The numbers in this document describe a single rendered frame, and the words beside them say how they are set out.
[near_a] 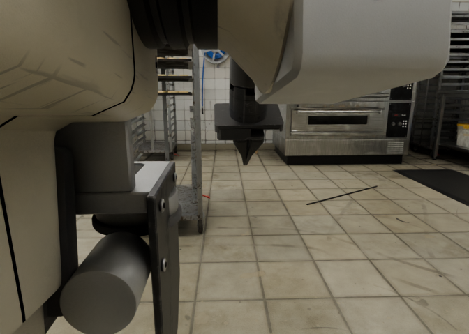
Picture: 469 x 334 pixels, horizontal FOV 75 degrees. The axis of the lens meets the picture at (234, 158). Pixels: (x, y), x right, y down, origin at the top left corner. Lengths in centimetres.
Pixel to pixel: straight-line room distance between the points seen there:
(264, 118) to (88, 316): 34
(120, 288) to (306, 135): 350
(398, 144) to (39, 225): 407
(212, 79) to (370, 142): 229
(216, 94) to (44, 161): 440
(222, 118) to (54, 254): 32
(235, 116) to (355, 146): 352
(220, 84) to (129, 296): 440
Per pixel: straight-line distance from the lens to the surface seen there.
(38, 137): 18
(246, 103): 43
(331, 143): 382
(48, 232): 20
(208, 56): 455
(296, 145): 370
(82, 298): 21
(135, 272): 21
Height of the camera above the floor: 89
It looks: 13 degrees down
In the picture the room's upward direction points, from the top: straight up
